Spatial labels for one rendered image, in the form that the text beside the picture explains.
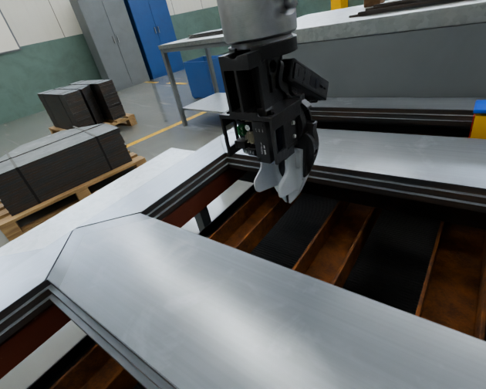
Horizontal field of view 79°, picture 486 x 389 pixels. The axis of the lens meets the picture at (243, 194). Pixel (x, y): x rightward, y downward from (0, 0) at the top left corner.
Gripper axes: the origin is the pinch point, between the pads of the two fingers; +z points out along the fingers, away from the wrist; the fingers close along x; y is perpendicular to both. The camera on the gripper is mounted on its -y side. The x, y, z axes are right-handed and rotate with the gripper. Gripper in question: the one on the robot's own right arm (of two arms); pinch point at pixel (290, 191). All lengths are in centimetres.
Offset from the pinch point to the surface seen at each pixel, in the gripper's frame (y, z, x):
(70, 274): 24.9, 5.9, -24.8
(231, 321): 18.1, 5.8, 2.2
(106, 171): -67, 76, -233
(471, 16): -64, -12, 12
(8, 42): -209, -49, -776
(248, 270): 11.1, 5.8, -0.6
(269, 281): 11.3, 5.8, 2.9
